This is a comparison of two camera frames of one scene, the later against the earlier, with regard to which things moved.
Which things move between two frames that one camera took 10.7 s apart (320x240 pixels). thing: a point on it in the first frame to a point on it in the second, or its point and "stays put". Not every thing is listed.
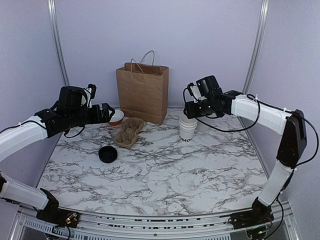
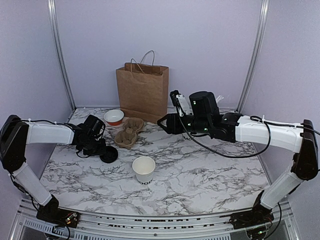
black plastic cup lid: [107, 154] stays put
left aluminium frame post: [52, 7] stays put
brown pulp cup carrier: [126, 137] stays put
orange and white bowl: [117, 118] stays put
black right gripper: [191, 112] to [172, 122]
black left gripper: [97, 118] to [99, 152]
